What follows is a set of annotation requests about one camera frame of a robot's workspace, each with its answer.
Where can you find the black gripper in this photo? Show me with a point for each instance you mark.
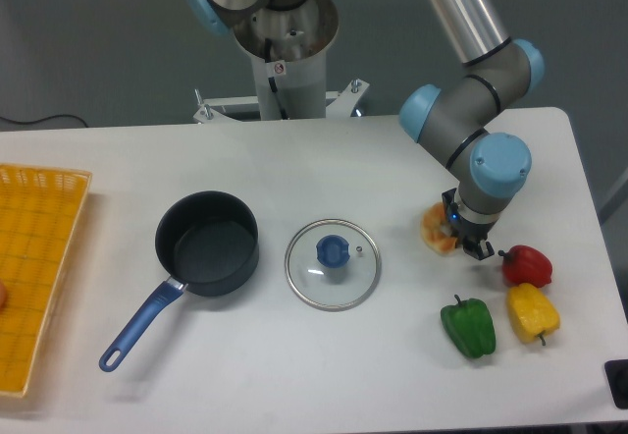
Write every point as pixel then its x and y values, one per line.
pixel 470 229

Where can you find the glazed orange white donut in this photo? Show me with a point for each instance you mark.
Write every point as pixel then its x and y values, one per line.
pixel 432 230

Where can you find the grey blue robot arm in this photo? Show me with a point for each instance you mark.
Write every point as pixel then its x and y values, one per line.
pixel 450 124

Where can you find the red bell pepper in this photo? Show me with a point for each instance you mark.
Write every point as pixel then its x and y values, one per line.
pixel 523 264

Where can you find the green bell pepper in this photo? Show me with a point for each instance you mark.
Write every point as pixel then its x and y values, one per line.
pixel 470 327

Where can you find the yellow bell pepper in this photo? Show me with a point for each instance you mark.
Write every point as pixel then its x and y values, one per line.
pixel 531 314

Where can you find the glass lid blue knob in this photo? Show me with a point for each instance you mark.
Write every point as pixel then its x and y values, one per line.
pixel 332 265

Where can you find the black device table corner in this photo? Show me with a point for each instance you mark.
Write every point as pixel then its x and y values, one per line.
pixel 616 372

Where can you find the yellow plastic basket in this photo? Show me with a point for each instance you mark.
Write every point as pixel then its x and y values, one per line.
pixel 40 209

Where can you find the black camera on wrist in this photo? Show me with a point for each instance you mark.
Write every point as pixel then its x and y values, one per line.
pixel 452 216

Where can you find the dark saucepan blue handle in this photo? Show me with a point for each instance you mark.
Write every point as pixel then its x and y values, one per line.
pixel 208 242

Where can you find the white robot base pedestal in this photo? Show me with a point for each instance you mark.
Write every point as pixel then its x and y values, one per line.
pixel 288 56

